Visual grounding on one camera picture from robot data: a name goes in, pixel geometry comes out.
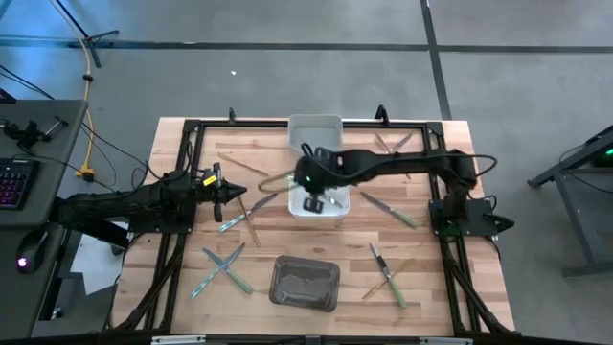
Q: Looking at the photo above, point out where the dark metal desk frame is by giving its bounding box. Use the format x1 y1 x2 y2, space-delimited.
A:
526 124 613 279

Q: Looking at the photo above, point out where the blue striped handle fork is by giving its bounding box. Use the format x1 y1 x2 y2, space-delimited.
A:
390 132 414 154

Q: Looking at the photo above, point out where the silver metal bracket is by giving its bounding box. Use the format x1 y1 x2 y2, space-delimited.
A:
151 334 207 345
420 336 474 345

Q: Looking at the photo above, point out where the green handle utensil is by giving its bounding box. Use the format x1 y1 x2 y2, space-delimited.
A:
368 242 408 310

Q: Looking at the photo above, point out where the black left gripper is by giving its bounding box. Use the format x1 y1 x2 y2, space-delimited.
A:
194 162 248 223

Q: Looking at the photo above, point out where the black desk mount clamp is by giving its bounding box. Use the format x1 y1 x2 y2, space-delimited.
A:
1 116 70 150

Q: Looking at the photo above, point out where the dark smoked plastic bin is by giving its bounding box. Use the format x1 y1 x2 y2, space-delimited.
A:
267 254 341 313

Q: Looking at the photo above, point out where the wooden knife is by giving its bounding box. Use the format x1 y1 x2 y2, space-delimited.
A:
216 151 270 177

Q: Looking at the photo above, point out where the black tripod stand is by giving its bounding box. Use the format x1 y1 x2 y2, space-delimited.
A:
52 0 121 69

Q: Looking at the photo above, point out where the grey translucent plastic bin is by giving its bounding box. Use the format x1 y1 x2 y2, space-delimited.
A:
286 113 345 157

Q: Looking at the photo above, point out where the black device green light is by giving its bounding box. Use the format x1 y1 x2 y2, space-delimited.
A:
592 138 613 169

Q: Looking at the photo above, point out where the black floor cable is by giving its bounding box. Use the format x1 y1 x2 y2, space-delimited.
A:
0 64 55 101
79 122 149 170

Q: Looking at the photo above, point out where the black aluminium table frame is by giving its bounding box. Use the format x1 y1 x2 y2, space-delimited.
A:
102 117 516 336

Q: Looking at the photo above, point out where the black desk support bar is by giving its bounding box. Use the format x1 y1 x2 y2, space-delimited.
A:
85 223 131 250

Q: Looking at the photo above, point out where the green handle knife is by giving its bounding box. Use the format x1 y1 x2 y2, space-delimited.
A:
201 247 254 295
359 191 420 229

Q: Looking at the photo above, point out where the yellow cable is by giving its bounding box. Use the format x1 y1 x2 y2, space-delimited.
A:
47 0 97 183

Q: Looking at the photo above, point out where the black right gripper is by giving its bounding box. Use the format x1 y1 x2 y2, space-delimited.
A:
293 143 347 215

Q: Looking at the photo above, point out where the white plastic bin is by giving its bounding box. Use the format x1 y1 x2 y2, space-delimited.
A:
286 181 352 221

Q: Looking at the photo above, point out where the black backlit keyboard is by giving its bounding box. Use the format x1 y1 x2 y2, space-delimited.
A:
0 157 41 211

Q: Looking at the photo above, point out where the black computer mouse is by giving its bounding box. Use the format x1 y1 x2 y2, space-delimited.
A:
15 228 50 276

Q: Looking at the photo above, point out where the grey desk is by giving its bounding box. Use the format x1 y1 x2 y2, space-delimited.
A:
0 99 90 339

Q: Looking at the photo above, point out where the wooden utensil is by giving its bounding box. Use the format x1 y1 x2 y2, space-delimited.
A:
375 132 412 181
237 195 261 249

